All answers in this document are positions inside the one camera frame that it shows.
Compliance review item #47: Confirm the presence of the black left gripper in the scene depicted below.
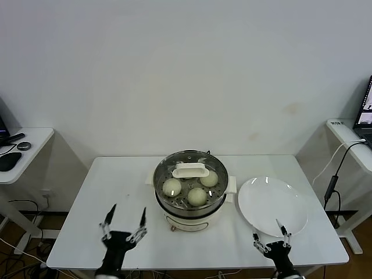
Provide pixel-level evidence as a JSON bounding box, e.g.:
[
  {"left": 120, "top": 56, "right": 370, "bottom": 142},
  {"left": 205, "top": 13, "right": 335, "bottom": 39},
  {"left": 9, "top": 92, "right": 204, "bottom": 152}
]
[{"left": 99, "top": 203, "right": 148, "bottom": 270}]

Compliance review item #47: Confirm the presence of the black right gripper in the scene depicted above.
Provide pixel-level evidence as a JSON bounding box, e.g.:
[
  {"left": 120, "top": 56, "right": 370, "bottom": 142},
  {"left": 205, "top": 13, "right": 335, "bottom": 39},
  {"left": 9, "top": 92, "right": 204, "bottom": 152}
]
[{"left": 252, "top": 219, "right": 294, "bottom": 274}]

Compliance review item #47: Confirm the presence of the black bar remote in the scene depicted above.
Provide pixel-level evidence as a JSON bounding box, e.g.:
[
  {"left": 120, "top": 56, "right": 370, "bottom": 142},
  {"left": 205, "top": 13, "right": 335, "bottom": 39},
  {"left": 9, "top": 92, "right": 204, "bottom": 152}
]
[{"left": 4, "top": 133, "right": 26, "bottom": 144}]

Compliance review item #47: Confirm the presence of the white round plate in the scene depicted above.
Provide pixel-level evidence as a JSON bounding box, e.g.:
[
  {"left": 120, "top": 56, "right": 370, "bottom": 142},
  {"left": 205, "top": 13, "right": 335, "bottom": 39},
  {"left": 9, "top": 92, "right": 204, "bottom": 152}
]
[{"left": 237, "top": 176, "right": 309, "bottom": 237}]

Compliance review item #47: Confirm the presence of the white side desk with mouse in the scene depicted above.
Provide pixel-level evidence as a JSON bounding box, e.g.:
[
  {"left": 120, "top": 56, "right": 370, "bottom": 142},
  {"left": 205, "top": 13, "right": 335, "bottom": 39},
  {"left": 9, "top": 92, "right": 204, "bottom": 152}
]
[{"left": 0, "top": 127, "right": 55, "bottom": 255}]

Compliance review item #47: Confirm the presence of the black computer mouse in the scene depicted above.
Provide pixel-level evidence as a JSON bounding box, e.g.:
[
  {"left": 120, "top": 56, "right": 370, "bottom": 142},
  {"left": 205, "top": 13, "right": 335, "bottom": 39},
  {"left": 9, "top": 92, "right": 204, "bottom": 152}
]
[{"left": 0, "top": 152, "right": 23, "bottom": 172}]

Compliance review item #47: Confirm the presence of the glass lid with cream handle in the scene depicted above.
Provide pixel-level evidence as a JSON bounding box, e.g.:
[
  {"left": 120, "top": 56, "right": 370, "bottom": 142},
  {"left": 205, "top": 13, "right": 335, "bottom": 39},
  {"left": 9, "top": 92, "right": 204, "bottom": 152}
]
[{"left": 153, "top": 150, "right": 229, "bottom": 204}]

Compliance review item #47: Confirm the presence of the cream electric cooking pot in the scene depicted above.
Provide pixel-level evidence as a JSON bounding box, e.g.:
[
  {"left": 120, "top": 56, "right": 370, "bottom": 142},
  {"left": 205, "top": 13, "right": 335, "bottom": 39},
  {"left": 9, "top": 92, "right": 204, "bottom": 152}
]
[{"left": 155, "top": 191, "right": 233, "bottom": 233}]

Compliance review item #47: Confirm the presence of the black monitor with purple glow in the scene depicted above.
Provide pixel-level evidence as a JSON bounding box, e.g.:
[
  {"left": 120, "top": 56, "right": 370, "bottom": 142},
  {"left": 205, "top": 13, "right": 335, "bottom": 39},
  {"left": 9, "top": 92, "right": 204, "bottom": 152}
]
[{"left": 0, "top": 97, "right": 11, "bottom": 146}]

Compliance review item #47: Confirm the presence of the white steamed baozi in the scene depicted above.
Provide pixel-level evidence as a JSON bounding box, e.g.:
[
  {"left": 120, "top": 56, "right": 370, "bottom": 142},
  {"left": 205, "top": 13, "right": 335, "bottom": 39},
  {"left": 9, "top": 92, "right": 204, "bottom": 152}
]
[
  {"left": 162, "top": 178, "right": 183, "bottom": 197},
  {"left": 199, "top": 170, "right": 219, "bottom": 187},
  {"left": 187, "top": 187, "right": 208, "bottom": 206}
]

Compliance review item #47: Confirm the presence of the white wall outlet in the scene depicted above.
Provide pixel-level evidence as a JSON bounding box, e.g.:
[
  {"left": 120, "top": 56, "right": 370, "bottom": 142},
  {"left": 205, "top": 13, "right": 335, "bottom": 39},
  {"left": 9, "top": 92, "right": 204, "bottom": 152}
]
[{"left": 39, "top": 188, "right": 53, "bottom": 209}]

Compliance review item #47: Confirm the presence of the white laptop cable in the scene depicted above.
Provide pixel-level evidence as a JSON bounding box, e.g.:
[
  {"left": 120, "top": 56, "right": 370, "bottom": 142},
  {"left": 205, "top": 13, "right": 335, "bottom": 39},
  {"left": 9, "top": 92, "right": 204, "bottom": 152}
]
[{"left": 312, "top": 138, "right": 366, "bottom": 187}]

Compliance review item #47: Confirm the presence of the stainless steel steamer basket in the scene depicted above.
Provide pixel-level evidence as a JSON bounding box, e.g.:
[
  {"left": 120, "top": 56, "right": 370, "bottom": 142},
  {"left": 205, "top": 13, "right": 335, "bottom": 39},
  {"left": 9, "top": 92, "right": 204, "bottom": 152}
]
[{"left": 144, "top": 149, "right": 238, "bottom": 219}]

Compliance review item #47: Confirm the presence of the black floor cable loop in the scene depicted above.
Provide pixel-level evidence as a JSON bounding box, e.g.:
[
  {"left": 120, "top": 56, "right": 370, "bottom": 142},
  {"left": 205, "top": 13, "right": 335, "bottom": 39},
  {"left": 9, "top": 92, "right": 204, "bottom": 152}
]
[{"left": 7, "top": 199, "right": 40, "bottom": 217}]

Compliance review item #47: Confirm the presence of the white floor cable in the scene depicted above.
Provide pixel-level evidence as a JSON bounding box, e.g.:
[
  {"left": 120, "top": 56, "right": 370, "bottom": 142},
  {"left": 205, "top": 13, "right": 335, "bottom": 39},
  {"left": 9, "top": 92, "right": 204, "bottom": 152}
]
[{"left": 0, "top": 238, "right": 46, "bottom": 267}]

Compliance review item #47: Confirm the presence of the open black laptop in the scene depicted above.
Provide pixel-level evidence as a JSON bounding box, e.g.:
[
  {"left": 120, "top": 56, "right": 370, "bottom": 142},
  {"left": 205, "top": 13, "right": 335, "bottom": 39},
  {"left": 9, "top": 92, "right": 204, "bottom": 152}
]
[{"left": 352, "top": 74, "right": 372, "bottom": 140}]

